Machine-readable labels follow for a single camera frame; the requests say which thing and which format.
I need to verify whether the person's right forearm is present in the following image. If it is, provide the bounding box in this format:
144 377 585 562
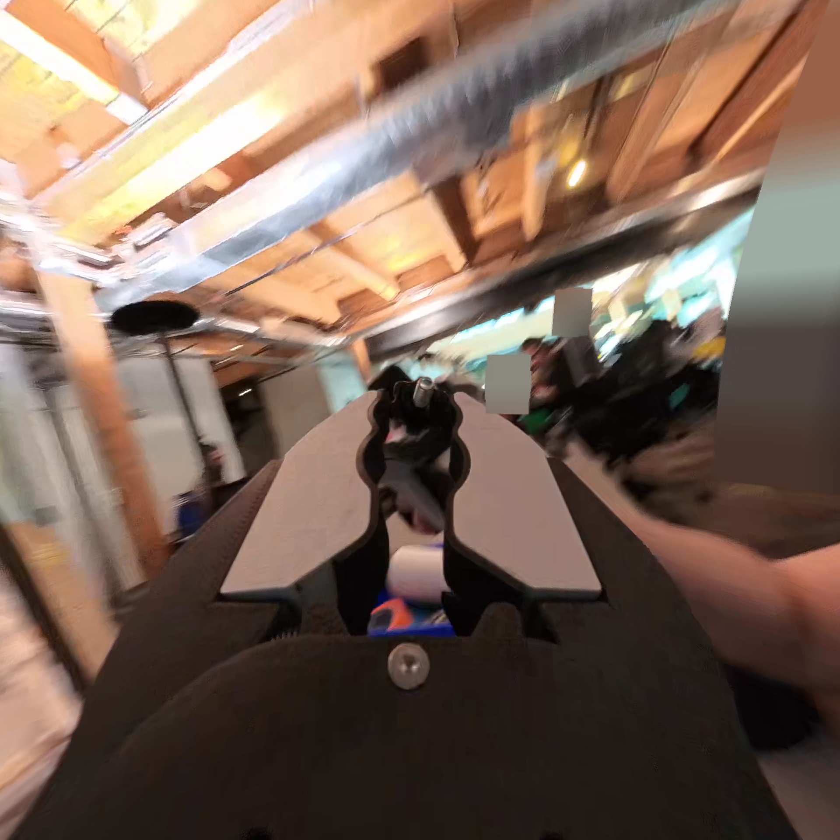
630 512 840 713

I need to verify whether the black tool with metal pin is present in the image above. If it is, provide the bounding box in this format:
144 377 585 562
367 364 470 534

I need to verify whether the wooden post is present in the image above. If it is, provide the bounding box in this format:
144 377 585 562
36 268 173 581

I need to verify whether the ceiling light strip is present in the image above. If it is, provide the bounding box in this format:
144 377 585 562
0 12 151 127

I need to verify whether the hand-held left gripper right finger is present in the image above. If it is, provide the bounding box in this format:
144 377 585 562
443 392 603 636

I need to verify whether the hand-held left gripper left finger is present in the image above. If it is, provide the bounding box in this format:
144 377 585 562
220 390 389 636

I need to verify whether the blue plastic bin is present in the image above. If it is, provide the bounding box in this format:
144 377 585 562
367 607 455 637

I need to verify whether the black round lamp on pole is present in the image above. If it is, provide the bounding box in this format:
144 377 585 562
109 301 211 455

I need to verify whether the silver insulated duct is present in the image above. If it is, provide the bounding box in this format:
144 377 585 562
36 0 746 280

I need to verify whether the white tape roll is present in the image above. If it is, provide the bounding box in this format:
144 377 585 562
386 545 446 605

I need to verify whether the orange and blue small item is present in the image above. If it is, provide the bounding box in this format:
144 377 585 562
369 596 422 632

